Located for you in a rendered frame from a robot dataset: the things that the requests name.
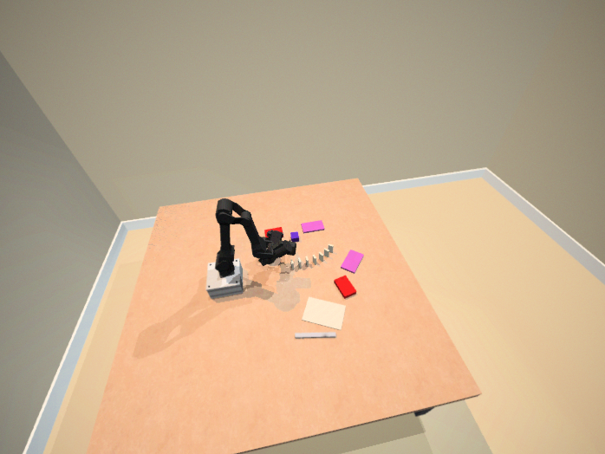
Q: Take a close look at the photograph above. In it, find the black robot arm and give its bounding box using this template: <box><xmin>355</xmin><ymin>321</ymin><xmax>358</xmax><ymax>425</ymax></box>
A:
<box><xmin>214</xmin><ymin>198</ymin><xmax>292</xmax><ymax>278</ymax></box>

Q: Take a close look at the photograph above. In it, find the pink flat rectangular slab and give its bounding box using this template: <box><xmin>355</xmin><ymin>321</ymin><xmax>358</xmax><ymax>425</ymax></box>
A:
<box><xmin>341</xmin><ymin>250</ymin><xmax>364</xmax><ymax>273</ymax></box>

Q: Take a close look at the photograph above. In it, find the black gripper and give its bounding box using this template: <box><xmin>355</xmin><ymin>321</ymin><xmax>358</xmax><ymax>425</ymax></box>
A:
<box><xmin>262</xmin><ymin>237</ymin><xmax>296</xmax><ymax>256</ymax></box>

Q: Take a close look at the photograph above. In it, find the pink flat rectangular block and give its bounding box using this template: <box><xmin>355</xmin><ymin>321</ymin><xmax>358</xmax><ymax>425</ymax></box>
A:
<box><xmin>301</xmin><ymin>220</ymin><xmax>325</xmax><ymax>233</ymax></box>

